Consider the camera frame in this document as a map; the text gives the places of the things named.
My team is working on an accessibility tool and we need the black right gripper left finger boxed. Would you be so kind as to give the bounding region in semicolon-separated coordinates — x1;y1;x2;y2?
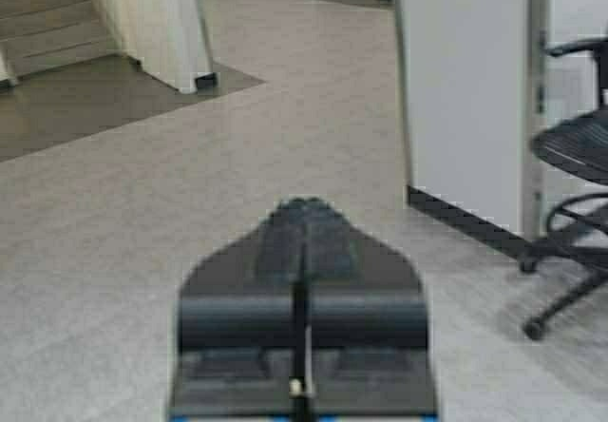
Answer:
168;198;305;421

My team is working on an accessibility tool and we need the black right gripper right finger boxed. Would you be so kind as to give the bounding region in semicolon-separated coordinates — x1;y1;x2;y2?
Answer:
303;199;438;421

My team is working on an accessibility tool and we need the black mesh office chair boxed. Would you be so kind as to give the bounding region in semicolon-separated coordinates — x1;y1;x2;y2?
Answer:
519;35;607;341

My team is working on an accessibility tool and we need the wooden staircase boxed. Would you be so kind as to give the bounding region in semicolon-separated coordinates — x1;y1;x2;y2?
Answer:
1;0;120;89

